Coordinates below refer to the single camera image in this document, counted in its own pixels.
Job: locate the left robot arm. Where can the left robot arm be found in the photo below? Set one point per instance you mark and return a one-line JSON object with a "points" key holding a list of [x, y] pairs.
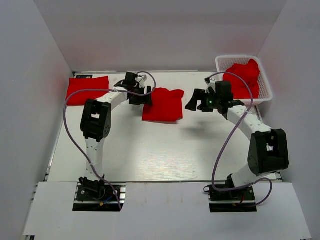
{"points": [[96, 123]]}

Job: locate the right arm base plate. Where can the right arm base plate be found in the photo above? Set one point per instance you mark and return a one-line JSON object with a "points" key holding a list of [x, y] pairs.
{"points": [[237, 201]]}

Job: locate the white plastic mesh basket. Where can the white plastic mesh basket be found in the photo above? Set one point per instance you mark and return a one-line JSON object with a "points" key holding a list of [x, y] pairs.
{"points": [[224, 62]]}

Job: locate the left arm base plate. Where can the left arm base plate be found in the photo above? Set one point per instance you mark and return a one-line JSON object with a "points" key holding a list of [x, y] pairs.
{"points": [[105, 200]]}

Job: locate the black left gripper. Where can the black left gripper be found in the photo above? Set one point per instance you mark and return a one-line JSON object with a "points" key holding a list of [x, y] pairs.
{"points": [[145, 99]]}

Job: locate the crumpled red shirt in basket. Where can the crumpled red shirt in basket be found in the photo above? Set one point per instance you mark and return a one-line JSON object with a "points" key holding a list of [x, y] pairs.
{"points": [[249, 73]]}

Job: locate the blue label sticker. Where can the blue label sticker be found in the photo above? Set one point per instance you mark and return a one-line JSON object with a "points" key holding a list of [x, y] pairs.
{"points": [[84, 76]]}

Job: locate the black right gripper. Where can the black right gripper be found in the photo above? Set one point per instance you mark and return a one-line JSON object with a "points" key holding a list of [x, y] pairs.
{"points": [[201, 95]]}

